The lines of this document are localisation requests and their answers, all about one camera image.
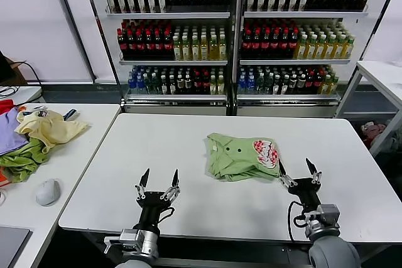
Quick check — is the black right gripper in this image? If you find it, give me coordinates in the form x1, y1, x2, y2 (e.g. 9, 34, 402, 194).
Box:
278, 158, 323, 212

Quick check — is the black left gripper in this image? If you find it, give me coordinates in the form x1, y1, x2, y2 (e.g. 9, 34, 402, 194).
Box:
134, 168, 182, 232

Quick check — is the light green t-shirt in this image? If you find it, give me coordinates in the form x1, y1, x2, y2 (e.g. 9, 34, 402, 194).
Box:
204, 132, 282, 183

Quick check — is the grey clothes heap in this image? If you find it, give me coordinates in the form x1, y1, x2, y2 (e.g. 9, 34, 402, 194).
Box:
375, 129, 402, 156

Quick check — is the pink red cloth heap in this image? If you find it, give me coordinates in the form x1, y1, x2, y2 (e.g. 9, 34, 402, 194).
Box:
360, 120, 387, 148

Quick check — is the blue white striped item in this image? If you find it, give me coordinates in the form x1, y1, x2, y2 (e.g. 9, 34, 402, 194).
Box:
63, 108, 80, 122

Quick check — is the grey computer mouse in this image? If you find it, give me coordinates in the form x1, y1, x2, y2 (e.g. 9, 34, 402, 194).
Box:
35, 179, 61, 208

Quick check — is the pale yellow garment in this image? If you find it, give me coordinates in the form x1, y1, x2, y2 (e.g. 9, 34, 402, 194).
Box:
14, 109, 92, 154

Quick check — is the white side table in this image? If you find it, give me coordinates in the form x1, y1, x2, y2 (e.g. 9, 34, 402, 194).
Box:
334, 60, 402, 158

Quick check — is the yellow juice bottle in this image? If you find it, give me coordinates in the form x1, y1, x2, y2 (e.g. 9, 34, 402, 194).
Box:
324, 34, 335, 60
190, 35, 200, 61
172, 35, 183, 61
343, 35, 355, 60
218, 34, 227, 61
182, 35, 192, 61
315, 34, 325, 60
295, 34, 307, 60
209, 34, 219, 61
305, 34, 316, 60
200, 35, 210, 61
334, 35, 344, 60

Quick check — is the red-capped cola bottle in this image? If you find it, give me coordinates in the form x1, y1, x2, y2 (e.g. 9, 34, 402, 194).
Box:
289, 28, 298, 59
117, 28, 127, 60
280, 28, 290, 59
144, 28, 155, 60
126, 28, 136, 60
261, 28, 271, 59
163, 28, 173, 60
135, 28, 145, 60
271, 28, 281, 59
153, 28, 163, 60
241, 28, 252, 59
251, 28, 262, 59

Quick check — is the white printed garment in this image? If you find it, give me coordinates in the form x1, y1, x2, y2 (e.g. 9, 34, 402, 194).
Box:
21, 106, 48, 118

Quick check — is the crumpled olive green garment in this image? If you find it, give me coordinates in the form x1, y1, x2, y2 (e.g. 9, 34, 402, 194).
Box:
0, 137, 51, 184

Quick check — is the lilac purple garment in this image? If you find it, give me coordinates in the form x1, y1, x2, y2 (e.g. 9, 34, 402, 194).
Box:
0, 107, 31, 156

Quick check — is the dark grey laptop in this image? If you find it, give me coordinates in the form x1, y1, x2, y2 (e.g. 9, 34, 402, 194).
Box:
0, 225, 34, 268

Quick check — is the white drink shelf unit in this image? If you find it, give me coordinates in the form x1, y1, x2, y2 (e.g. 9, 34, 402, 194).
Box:
232, 0, 381, 118
80, 0, 239, 117

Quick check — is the red garment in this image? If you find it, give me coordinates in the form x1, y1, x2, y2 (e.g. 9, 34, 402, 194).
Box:
0, 99, 16, 115

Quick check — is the brown cardboard box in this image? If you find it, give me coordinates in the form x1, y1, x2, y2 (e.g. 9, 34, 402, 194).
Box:
8, 60, 29, 84

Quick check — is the black monitor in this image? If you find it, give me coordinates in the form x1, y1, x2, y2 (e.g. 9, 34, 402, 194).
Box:
0, 50, 16, 84

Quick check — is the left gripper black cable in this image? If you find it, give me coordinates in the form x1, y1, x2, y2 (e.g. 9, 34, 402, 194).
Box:
158, 206, 175, 223

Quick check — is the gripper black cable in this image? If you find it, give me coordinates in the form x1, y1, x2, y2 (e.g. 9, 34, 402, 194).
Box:
287, 200, 310, 244
158, 206, 175, 223

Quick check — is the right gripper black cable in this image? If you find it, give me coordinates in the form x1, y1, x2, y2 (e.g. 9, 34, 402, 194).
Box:
287, 200, 310, 244

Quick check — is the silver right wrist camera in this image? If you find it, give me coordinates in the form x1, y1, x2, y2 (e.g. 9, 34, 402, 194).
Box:
317, 203, 342, 228

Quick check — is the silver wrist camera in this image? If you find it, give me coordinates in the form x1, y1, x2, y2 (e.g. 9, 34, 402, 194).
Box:
104, 228, 142, 255
317, 203, 342, 228

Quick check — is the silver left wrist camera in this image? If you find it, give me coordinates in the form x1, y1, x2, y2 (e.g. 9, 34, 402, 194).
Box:
104, 228, 142, 255

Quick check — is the black power cable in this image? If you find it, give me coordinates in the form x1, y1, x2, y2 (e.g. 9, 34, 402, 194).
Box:
11, 60, 43, 87

